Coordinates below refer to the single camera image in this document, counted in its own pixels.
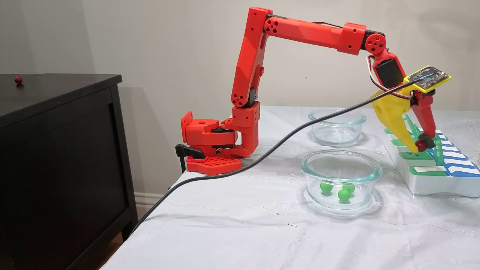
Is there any small clear glass bowl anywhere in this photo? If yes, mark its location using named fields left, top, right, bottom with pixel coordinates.
left=308, top=109, right=367, bottom=147

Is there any white table cover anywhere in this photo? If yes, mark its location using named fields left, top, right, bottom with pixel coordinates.
left=99, top=106, right=480, bottom=270

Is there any large clear glass bowl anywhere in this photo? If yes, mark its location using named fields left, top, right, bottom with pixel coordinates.
left=300, top=150, right=383, bottom=210

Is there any white green blue pill organizer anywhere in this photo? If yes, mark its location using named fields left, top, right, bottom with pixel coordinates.
left=384, top=114, right=480, bottom=198

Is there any black table clamp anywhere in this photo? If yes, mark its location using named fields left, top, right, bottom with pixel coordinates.
left=175, top=144, right=205, bottom=173

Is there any black cable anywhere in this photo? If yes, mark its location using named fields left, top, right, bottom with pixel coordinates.
left=129, top=77, right=432, bottom=235

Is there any black wooden cabinet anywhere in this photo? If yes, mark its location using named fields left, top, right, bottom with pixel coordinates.
left=0, top=73, right=139, bottom=270

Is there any camera board on yellow mount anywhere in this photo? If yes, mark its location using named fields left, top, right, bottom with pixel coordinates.
left=404, top=65, right=452, bottom=97

